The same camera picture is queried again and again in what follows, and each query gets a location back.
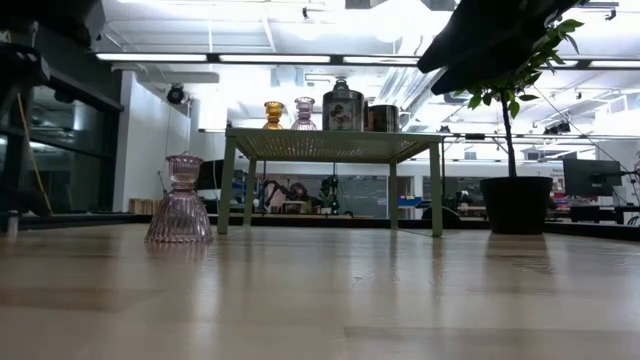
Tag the black metal table frame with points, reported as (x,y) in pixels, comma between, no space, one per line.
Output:
(100,219)

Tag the black computer monitor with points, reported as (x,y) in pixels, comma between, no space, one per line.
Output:
(590,177)

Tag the person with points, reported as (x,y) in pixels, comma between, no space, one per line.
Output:
(299,191)

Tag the overhead light bar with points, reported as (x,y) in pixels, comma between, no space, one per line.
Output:
(275,58)

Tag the silver candle tin orange label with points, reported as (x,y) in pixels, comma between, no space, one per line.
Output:
(384,119)

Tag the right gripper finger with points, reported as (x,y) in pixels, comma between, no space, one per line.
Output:
(490,70)
(465,45)

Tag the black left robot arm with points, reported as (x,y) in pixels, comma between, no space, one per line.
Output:
(45,20)

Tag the black ceiling spot lamp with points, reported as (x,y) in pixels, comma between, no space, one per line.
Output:
(176,94)
(341,84)

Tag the silver candle tin floral label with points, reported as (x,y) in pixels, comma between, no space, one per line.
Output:
(343,112)

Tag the wooden crate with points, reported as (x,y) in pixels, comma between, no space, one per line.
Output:
(145,206)

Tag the amber glass candlestick holder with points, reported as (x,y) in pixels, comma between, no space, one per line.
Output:
(273,117)

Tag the green perforated metal stand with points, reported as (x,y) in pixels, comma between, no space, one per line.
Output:
(330,145)

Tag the green potted plant black pot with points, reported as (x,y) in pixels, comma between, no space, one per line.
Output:
(515,205)

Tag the pink glass candlestick holder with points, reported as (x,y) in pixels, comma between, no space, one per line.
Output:
(304,117)
(180,215)

